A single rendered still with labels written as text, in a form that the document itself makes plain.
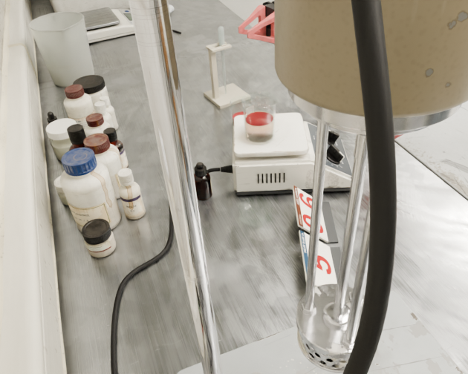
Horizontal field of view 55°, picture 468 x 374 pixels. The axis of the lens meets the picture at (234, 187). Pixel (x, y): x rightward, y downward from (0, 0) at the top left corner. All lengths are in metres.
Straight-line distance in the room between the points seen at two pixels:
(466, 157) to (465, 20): 0.72
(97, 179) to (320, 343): 0.43
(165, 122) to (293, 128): 0.57
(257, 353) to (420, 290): 0.24
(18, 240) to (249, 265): 0.31
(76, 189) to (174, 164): 0.48
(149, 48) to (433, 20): 0.11
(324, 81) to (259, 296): 0.45
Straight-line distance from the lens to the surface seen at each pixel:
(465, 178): 0.86
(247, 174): 0.73
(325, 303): 0.40
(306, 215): 0.68
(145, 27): 0.18
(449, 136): 0.96
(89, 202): 0.70
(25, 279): 0.57
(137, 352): 0.59
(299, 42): 0.21
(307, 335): 0.38
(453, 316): 0.64
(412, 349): 0.59
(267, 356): 0.56
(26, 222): 0.65
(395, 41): 0.19
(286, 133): 0.75
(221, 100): 1.03
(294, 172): 0.73
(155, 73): 0.19
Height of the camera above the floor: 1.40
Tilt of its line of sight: 39 degrees down
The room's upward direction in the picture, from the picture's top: 4 degrees counter-clockwise
